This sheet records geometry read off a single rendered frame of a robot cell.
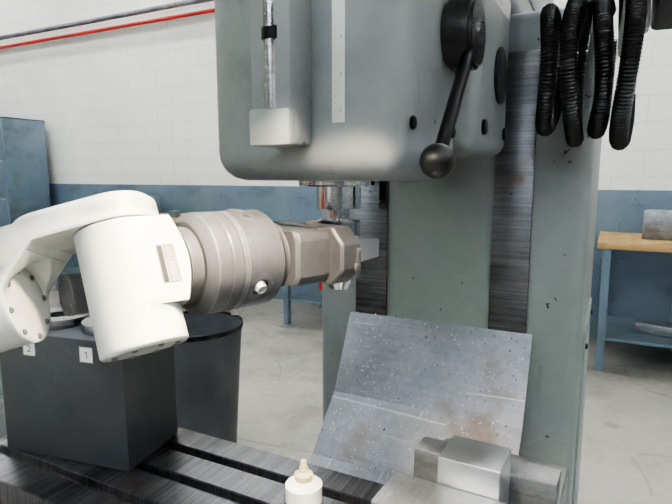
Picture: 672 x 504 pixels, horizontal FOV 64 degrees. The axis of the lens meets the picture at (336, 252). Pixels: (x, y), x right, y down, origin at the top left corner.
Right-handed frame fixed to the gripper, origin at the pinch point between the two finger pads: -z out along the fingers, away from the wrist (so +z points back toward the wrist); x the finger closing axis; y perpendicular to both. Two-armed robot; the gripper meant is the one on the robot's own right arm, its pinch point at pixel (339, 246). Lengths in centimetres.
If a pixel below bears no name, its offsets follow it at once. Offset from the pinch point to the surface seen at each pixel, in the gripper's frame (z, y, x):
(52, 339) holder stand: 17.5, 15.5, 39.6
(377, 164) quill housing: 5.6, -8.5, -10.2
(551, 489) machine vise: -9.4, 23.0, -20.5
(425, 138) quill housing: -1.1, -11.0, -10.1
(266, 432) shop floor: -117, 123, 170
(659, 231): -367, 27, 63
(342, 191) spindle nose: 1.5, -6.0, -1.9
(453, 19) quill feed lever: -4.9, -22.2, -10.2
